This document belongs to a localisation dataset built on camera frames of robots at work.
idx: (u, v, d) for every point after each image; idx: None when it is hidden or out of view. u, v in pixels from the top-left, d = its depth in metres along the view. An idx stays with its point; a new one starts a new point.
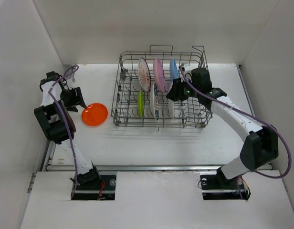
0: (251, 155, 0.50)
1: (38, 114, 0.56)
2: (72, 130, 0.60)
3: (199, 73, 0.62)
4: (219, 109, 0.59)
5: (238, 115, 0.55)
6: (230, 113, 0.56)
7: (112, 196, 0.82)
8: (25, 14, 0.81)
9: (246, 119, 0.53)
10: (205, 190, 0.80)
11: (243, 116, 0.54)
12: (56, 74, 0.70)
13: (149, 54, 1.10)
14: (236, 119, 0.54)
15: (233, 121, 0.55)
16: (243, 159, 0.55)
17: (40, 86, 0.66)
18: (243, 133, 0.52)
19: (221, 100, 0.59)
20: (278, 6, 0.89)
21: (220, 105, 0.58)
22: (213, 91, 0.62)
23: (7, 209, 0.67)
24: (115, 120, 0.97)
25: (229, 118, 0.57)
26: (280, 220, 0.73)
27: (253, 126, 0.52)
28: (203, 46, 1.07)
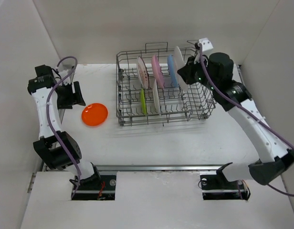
0: (269, 176, 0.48)
1: (38, 148, 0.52)
2: (77, 157, 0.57)
3: (225, 67, 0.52)
4: (241, 117, 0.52)
5: (263, 131, 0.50)
6: (256, 128, 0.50)
7: (112, 196, 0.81)
8: (25, 14, 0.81)
9: (272, 140, 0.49)
10: (205, 190, 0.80)
11: (268, 135, 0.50)
12: (49, 77, 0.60)
13: (145, 52, 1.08)
14: (262, 137, 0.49)
15: (255, 137, 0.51)
16: (253, 171, 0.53)
17: (29, 89, 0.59)
18: (266, 154, 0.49)
19: (246, 107, 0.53)
20: (278, 7, 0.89)
21: (243, 114, 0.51)
22: (236, 89, 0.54)
23: (8, 210, 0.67)
24: (120, 120, 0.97)
25: (251, 131, 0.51)
26: (280, 221, 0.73)
27: (277, 149, 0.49)
28: (197, 40, 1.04)
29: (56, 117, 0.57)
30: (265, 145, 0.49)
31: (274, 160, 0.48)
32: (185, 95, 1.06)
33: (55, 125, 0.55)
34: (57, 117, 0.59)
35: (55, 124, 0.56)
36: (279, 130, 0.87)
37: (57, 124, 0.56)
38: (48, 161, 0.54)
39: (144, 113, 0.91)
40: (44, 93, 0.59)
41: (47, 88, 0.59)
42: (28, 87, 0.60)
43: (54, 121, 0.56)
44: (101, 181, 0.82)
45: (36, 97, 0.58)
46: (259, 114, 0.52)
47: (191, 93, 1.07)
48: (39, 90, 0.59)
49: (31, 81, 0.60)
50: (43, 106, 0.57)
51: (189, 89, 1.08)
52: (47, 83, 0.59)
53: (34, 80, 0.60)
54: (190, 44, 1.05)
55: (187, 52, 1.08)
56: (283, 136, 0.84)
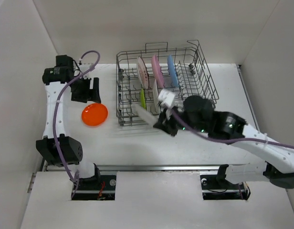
0: None
1: (40, 148, 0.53)
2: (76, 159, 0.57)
3: (202, 108, 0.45)
4: (248, 146, 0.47)
5: (274, 148, 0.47)
6: (267, 150, 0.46)
7: (112, 196, 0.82)
8: (25, 14, 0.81)
9: (285, 153, 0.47)
10: (205, 190, 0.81)
11: (278, 149, 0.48)
12: (65, 72, 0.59)
13: (145, 52, 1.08)
14: (278, 155, 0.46)
15: (269, 158, 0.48)
16: (274, 181, 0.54)
17: (44, 78, 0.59)
18: (287, 169, 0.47)
19: (249, 132, 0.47)
20: (278, 7, 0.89)
21: (249, 142, 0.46)
22: (231, 122, 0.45)
23: (8, 210, 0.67)
24: (120, 120, 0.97)
25: (263, 154, 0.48)
26: (280, 221, 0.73)
27: (293, 157, 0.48)
28: (197, 40, 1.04)
29: (63, 118, 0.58)
30: (284, 161, 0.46)
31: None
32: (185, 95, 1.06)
33: (59, 127, 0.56)
34: (65, 116, 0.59)
35: (60, 125, 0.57)
36: (279, 130, 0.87)
37: (62, 126, 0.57)
38: (49, 160, 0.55)
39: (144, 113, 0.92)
40: (57, 88, 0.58)
41: (61, 83, 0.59)
42: (43, 76, 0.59)
43: (60, 122, 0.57)
44: (101, 181, 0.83)
45: (48, 91, 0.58)
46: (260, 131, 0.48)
47: (191, 93, 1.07)
48: (53, 85, 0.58)
49: (47, 71, 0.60)
50: (53, 103, 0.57)
51: (189, 89, 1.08)
52: (61, 77, 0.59)
53: (50, 71, 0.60)
54: (190, 43, 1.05)
55: (186, 52, 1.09)
56: (283, 136, 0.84)
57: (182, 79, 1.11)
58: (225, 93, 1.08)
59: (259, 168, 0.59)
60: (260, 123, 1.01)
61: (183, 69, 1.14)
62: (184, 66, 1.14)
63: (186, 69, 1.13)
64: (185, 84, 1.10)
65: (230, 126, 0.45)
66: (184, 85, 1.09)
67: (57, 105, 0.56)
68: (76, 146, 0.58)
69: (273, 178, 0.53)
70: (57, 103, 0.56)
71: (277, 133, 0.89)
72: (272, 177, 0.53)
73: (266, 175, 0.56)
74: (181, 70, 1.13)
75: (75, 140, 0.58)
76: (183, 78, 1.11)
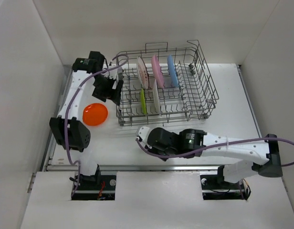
0: (278, 169, 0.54)
1: (53, 127, 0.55)
2: (82, 145, 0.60)
3: (158, 138, 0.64)
4: (216, 152, 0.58)
5: (239, 146, 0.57)
6: (231, 150, 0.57)
7: (112, 196, 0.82)
8: (25, 14, 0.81)
9: (251, 147, 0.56)
10: (205, 190, 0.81)
11: (244, 144, 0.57)
12: (93, 64, 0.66)
13: (145, 52, 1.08)
14: (244, 151, 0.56)
15: (239, 155, 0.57)
16: (263, 173, 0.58)
17: (72, 67, 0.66)
18: (259, 160, 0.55)
19: (210, 141, 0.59)
20: (278, 7, 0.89)
21: (213, 148, 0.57)
22: (191, 137, 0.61)
23: (8, 209, 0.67)
24: (120, 120, 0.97)
25: (232, 153, 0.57)
26: (281, 221, 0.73)
27: (260, 147, 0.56)
28: (197, 40, 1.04)
29: (79, 103, 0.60)
30: (252, 154, 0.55)
31: (269, 159, 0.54)
32: (185, 95, 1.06)
33: (73, 110, 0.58)
34: (82, 103, 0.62)
35: (75, 109, 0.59)
36: (279, 130, 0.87)
37: (76, 110, 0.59)
38: (56, 138, 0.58)
39: (144, 112, 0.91)
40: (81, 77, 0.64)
41: (87, 72, 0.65)
42: (73, 64, 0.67)
43: (75, 107, 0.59)
44: (101, 181, 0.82)
45: (74, 78, 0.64)
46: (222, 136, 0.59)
47: (191, 93, 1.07)
48: (79, 73, 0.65)
49: (77, 60, 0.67)
50: (75, 88, 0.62)
51: (189, 89, 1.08)
52: (88, 67, 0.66)
53: (80, 61, 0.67)
54: (190, 43, 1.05)
55: (187, 52, 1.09)
56: (283, 136, 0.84)
57: (182, 79, 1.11)
58: (225, 93, 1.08)
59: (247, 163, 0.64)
60: (260, 123, 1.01)
61: (182, 69, 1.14)
62: (184, 66, 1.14)
63: (186, 69, 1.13)
64: (185, 84, 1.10)
65: (189, 141, 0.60)
66: (184, 85, 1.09)
67: (77, 90, 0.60)
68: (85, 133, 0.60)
69: (260, 171, 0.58)
70: (78, 88, 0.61)
71: (277, 133, 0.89)
72: (260, 170, 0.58)
73: (254, 169, 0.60)
74: (181, 70, 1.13)
75: (85, 128, 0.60)
76: (183, 78, 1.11)
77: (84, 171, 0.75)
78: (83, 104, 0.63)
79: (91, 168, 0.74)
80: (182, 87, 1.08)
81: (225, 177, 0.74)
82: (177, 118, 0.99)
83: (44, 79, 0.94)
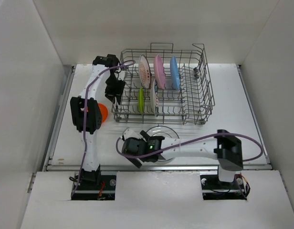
0: (233, 161, 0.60)
1: (73, 103, 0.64)
2: (96, 126, 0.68)
3: (127, 147, 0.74)
4: (172, 153, 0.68)
5: (190, 145, 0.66)
6: (183, 149, 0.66)
7: (112, 196, 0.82)
8: (25, 14, 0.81)
9: (200, 144, 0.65)
10: (205, 190, 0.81)
11: (195, 143, 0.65)
12: (110, 59, 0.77)
13: (150, 51, 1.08)
14: (194, 149, 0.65)
15: (192, 153, 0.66)
16: (225, 168, 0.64)
17: (93, 61, 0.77)
18: (210, 154, 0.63)
19: (166, 144, 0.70)
20: (277, 7, 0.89)
21: (170, 150, 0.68)
22: (152, 143, 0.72)
23: (8, 209, 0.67)
24: (116, 117, 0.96)
25: (186, 152, 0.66)
26: (280, 221, 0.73)
27: (209, 144, 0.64)
28: (203, 45, 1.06)
29: (97, 88, 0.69)
30: (202, 150, 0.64)
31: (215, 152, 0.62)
32: (185, 98, 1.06)
33: (90, 93, 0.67)
34: (99, 89, 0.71)
35: (93, 92, 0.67)
36: (279, 130, 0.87)
37: (94, 93, 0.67)
38: (73, 115, 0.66)
39: (140, 111, 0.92)
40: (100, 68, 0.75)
41: (105, 66, 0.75)
42: (94, 59, 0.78)
43: (93, 90, 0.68)
44: (101, 181, 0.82)
45: (93, 69, 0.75)
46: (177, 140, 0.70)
47: (191, 96, 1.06)
48: (99, 65, 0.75)
49: (97, 57, 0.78)
50: (94, 77, 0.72)
51: (189, 92, 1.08)
52: (107, 62, 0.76)
53: (99, 57, 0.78)
54: (194, 44, 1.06)
55: (192, 55, 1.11)
56: (283, 136, 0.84)
57: (184, 82, 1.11)
58: (226, 93, 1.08)
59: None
60: (260, 123, 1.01)
61: (186, 72, 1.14)
62: (189, 68, 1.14)
63: (190, 72, 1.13)
64: (186, 87, 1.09)
65: (150, 147, 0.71)
66: (185, 88, 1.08)
67: (96, 78, 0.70)
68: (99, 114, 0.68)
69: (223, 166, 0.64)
70: (96, 77, 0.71)
71: (277, 133, 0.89)
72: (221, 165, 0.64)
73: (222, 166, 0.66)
74: (184, 73, 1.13)
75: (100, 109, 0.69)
76: (186, 82, 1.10)
77: (87, 166, 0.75)
78: (99, 91, 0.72)
79: (90, 166, 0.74)
80: (183, 89, 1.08)
81: (219, 176, 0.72)
82: (174, 120, 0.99)
83: (44, 79, 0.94)
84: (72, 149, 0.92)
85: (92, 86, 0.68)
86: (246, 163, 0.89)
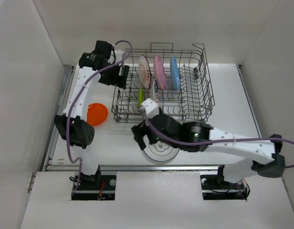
0: (281, 170, 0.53)
1: (57, 124, 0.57)
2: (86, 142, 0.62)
3: (164, 126, 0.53)
4: (219, 148, 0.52)
5: (245, 144, 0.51)
6: (238, 147, 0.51)
7: (112, 196, 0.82)
8: (25, 14, 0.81)
9: (257, 145, 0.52)
10: (205, 190, 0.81)
11: (250, 143, 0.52)
12: (99, 58, 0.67)
13: (150, 51, 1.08)
14: (250, 150, 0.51)
15: (244, 152, 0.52)
16: (262, 173, 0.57)
17: (79, 62, 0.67)
18: (265, 159, 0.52)
19: (216, 135, 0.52)
20: (277, 7, 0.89)
21: (219, 144, 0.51)
22: (197, 130, 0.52)
23: (8, 209, 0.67)
24: (116, 117, 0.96)
25: (236, 151, 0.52)
26: (280, 221, 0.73)
27: (266, 147, 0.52)
28: (203, 45, 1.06)
29: (83, 101, 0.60)
30: (258, 153, 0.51)
31: (273, 159, 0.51)
32: (185, 98, 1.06)
33: (76, 109, 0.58)
34: (87, 101, 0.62)
35: (79, 108, 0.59)
36: (280, 130, 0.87)
37: (79, 109, 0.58)
38: (61, 133, 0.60)
39: (140, 111, 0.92)
40: (87, 73, 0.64)
41: (93, 68, 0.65)
42: (79, 59, 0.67)
43: (79, 105, 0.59)
44: (101, 181, 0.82)
45: (79, 74, 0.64)
46: (228, 132, 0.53)
47: (191, 96, 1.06)
48: (84, 68, 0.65)
49: (83, 55, 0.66)
50: (79, 86, 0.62)
51: (189, 92, 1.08)
52: (95, 64, 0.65)
53: (86, 56, 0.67)
54: (194, 44, 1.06)
55: (192, 55, 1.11)
56: (284, 136, 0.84)
57: (184, 82, 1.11)
58: (226, 93, 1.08)
59: (247, 162, 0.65)
60: (260, 123, 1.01)
61: (186, 72, 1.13)
62: (189, 68, 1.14)
63: (190, 72, 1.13)
64: (186, 87, 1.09)
65: (195, 135, 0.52)
66: (185, 88, 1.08)
67: (82, 89, 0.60)
68: (89, 131, 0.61)
69: (260, 171, 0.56)
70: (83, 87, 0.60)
71: (277, 133, 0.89)
72: (260, 169, 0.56)
73: (254, 169, 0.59)
74: (184, 73, 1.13)
75: (89, 125, 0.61)
76: (186, 81, 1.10)
77: (85, 171, 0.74)
78: (88, 102, 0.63)
79: (90, 169, 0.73)
80: (183, 88, 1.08)
81: (225, 177, 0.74)
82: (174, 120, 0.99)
83: (44, 79, 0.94)
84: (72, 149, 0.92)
85: (78, 100, 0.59)
86: None
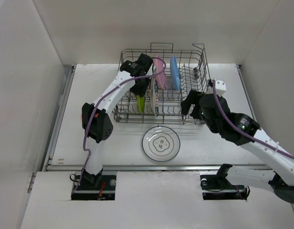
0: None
1: (84, 110, 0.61)
2: (100, 137, 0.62)
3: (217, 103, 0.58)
4: (257, 149, 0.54)
5: (283, 157, 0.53)
6: (276, 157, 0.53)
7: (112, 196, 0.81)
8: (25, 14, 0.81)
9: None
10: (205, 191, 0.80)
11: (289, 161, 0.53)
12: (140, 68, 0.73)
13: (150, 51, 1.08)
14: (285, 165, 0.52)
15: (278, 165, 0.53)
16: (279, 192, 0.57)
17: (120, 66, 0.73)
18: None
19: (261, 137, 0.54)
20: (277, 8, 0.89)
21: (260, 146, 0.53)
22: (244, 123, 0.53)
23: (8, 209, 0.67)
24: (116, 117, 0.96)
25: (271, 161, 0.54)
26: (280, 222, 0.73)
27: None
28: (203, 45, 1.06)
29: (113, 98, 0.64)
30: (291, 172, 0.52)
31: None
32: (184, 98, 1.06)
33: (104, 103, 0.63)
34: (116, 100, 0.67)
35: (108, 102, 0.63)
36: (280, 131, 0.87)
37: (108, 104, 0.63)
38: (83, 121, 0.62)
39: (140, 111, 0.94)
40: (124, 77, 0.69)
41: (130, 74, 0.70)
42: (122, 64, 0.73)
43: (109, 100, 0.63)
44: (101, 181, 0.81)
45: (117, 76, 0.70)
46: (273, 140, 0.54)
47: None
48: (123, 73, 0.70)
49: (126, 62, 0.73)
50: (114, 85, 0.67)
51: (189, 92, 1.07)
52: (133, 70, 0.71)
53: (128, 63, 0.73)
54: (194, 44, 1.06)
55: (192, 56, 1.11)
56: (284, 136, 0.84)
57: (184, 82, 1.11)
58: (226, 93, 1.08)
59: (265, 175, 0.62)
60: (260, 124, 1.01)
61: (186, 72, 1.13)
62: (189, 68, 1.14)
63: (190, 72, 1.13)
64: (186, 87, 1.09)
65: (243, 128, 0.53)
66: (185, 88, 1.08)
67: (116, 88, 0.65)
68: (108, 127, 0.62)
69: (277, 189, 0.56)
70: (117, 86, 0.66)
71: (277, 133, 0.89)
72: (278, 188, 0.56)
73: (271, 184, 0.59)
74: (184, 73, 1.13)
75: (110, 121, 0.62)
76: (186, 81, 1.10)
77: (88, 169, 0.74)
78: (116, 101, 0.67)
79: (94, 168, 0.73)
80: (183, 88, 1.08)
81: (227, 176, 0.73)
82: (174, 120, 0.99)
83: (44, 79, 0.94)
84: (72, 149, 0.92)
85: (109, 95, 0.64)
86: (246, 163, 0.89)
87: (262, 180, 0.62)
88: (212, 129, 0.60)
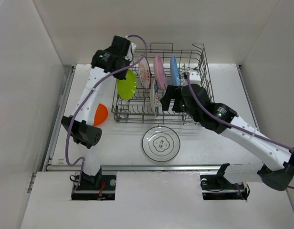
0: (284, 182, 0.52)
1: (65, 124, 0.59)
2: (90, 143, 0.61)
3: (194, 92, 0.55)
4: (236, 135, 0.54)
5: (260, 141, 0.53)
6: (253, 141, 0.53)
7: (112, 196, 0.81)
8: (25, 14, 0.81)
9: (273, 148, 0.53)
10: (205, 190, 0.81)
11: (267, 144, 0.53)
12: (114, 59, 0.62)
13: (150, 51, 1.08)
14: (264, 149, 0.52)
15: (257, 150, 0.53)
16: (265, 180, 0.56)
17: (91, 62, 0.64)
18: (274, 164, 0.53)
19: (237, 123, 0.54)
20: (277, 8, 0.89)
21: (237, 132, 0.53)
22: (221, 111, 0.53)
23: (8, 209, 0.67)
24: (115, 117, 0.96)
25: (249, 145, 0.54)
26: (280, 221, 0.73)
27: (282, 153, 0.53)
28: (203, 45, 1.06)
29: (91, 106, 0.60)
30: (270, 156, 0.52)
31: (283, 167, 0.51)
32: None
33: (81, 114, 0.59)
34: (95, 105, 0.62)
35: (86, 111, 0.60)
36: (279, 131, 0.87)
37: (87, 114, 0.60)
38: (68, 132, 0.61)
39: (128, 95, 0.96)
40: (98, 75, 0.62)
41: (104, 71, 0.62)
42: (92, 58, 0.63)
43: (87, 109, 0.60)
44: (101, 181, 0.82)
45: (90, 76, 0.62)
46: (250, 126, 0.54)
47: None
48: (96, 70, 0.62)
49: (97, 54, 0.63)
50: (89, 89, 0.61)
51: None
52: (107, 65, 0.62)
53: (99, 55, 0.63)
54: (194, 44, 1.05)
55: (192, 55, 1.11)
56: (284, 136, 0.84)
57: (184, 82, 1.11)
58: (226, 93, 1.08)
59: (255, 167, 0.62)
60: (260, 124, 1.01)
61: None
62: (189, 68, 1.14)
63: None
64: None
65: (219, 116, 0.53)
66: None
67: (91, 92, 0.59)
68: (96, 131, 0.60)
69: (264, 177, 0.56)
70: (91, 90, 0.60)
71: (277, 133, 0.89)
72: (264, 175, 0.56)
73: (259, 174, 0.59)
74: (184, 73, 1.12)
75: (95, 127, 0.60)
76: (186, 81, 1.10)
77: (87, 171, 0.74)
78: (97, 105, 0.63)
79: (93, 168, 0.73)
80: None
81: (226, 174, 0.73)
82: (174, 120, 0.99)
83: (44, 79, 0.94)
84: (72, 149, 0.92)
85: (85, 103, 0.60)
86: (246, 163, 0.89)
87: (252, 171, 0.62)
88: (194, 118, 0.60)
